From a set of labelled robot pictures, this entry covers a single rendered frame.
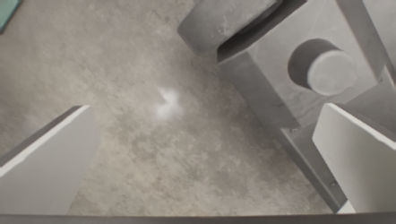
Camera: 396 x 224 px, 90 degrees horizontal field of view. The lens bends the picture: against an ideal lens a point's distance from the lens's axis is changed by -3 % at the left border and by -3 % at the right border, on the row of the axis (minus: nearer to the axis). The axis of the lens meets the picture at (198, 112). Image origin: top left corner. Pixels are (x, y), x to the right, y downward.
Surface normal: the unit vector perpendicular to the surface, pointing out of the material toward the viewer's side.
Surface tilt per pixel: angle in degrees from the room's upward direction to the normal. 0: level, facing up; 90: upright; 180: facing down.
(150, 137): 0
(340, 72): 0
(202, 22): 37
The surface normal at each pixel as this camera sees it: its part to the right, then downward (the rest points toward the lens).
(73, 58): -0.08, 0.43
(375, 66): 0.47, -0.09
